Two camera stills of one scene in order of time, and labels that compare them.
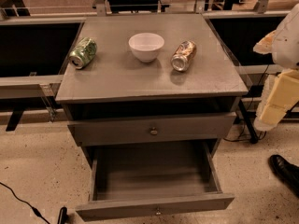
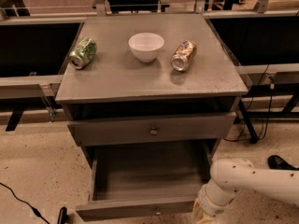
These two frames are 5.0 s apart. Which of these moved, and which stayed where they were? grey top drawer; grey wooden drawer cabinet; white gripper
Moved: white gripper
Stayed: grey wooden drawer cabinet; grey top drawer
